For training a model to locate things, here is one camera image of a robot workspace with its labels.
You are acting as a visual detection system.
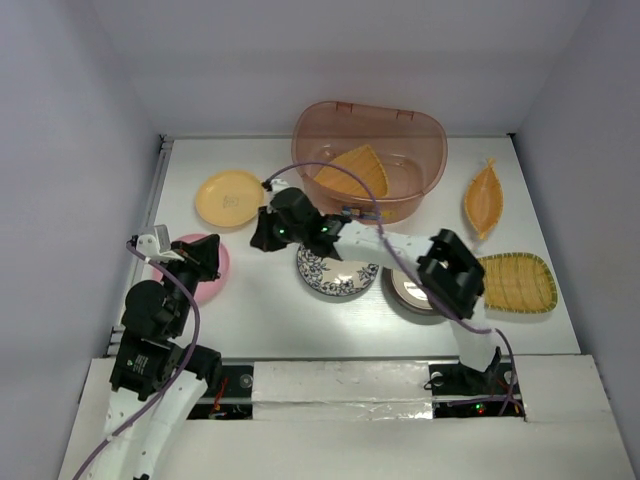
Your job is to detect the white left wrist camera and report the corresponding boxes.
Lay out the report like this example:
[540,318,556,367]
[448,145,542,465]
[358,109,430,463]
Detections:
[130,224,173,261]

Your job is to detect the white foam board front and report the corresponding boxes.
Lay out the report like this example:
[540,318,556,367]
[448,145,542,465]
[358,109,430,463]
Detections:
[60,355,635,479]

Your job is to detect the round pink plastic plate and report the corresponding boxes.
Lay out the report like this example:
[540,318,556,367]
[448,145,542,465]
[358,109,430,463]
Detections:
[151,233,230,307]

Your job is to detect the translucent brown plastic bin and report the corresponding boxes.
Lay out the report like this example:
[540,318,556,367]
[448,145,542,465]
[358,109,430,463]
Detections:
[292,101,448,224]

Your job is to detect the blue floral ceramic plate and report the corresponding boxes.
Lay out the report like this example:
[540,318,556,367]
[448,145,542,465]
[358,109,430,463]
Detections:
[296,245,380,298]

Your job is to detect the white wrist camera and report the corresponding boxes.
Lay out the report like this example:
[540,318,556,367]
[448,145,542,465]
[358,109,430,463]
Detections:
[130,224,173,261]
[261,178,290,196]

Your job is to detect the dark rimmed beige plate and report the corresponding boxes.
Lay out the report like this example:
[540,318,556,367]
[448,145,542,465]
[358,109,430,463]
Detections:
[381,268,444,326]

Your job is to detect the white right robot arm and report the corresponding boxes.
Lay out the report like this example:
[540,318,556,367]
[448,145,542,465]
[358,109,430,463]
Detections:
[250,179,499,392]

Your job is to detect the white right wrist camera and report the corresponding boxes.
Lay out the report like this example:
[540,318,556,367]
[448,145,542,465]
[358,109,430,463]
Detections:
[261,178,290,196]

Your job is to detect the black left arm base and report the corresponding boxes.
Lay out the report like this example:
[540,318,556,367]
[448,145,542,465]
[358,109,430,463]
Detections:
[187,364,254,420]

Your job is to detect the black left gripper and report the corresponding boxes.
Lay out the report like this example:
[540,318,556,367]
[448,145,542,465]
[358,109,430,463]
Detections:
[159,231,222,333]

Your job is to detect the rectangular woven bamboo tray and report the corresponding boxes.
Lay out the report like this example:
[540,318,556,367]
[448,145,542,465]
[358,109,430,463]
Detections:
[478,252,558,314]

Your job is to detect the triangular woven bamboo plate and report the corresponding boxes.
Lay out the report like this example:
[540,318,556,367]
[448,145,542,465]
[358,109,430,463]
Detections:
[314,144,389,198]

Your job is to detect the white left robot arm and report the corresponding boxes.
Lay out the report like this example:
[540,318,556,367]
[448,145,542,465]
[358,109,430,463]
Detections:
[74,225,222,479]

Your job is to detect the round yellow plastic plate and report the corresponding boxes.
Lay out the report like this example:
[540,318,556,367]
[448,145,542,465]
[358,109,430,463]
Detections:
[195,170,265,228]

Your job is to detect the leaf shaped yellow dish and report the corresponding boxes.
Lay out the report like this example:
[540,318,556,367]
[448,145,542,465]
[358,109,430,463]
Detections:
[464,158,504,240]

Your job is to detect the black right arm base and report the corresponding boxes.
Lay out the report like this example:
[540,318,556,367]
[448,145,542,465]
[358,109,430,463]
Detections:
[423,348,526,419]

